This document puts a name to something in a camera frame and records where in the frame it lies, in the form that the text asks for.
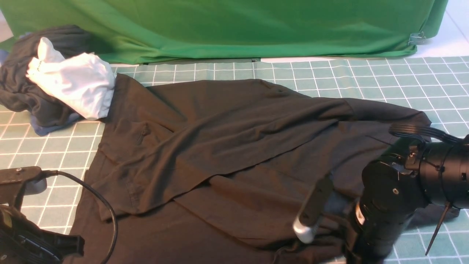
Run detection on metal binder clip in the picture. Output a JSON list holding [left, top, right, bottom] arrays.
[[407, 31, 427, 46]]

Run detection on green backdrop cloth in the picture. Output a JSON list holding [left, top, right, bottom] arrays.
[[1, 0, 448, 65]]

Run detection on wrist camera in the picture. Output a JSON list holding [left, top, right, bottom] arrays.
[[292, 176, 334, 244], [0, 166, 47, 209]]

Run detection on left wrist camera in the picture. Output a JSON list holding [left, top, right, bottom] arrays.
[[0, 166, 47, 209]]

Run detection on black left camera cable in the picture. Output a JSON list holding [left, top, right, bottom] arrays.
[[40, 170, 118, 264]]

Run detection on dark gray crumpled garment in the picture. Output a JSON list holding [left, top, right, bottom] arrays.
[[0, 25, 92, 127]]

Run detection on black cable tie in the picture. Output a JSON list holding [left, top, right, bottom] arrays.
[[425, 202, 452, 256]]

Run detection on gray long-sleeved shirt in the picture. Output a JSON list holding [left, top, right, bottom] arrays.
[[64, 73, 460, 264]]

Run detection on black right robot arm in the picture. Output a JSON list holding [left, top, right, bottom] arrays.
[[344, 136, 468, 264]]

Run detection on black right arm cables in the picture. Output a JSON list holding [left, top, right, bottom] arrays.
[[388, 123, 462, 144]]

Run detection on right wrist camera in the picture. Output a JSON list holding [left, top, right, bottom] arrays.
[[292, 176, 334, 244]]

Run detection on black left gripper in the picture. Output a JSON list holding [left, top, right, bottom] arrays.
[[0, 205, 84, 264]]

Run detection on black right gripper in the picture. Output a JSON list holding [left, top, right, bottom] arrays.
[[344, 143, 428, 264]]

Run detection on white crumpled shirt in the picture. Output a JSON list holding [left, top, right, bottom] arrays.
[[26, 37, 116, 120]]

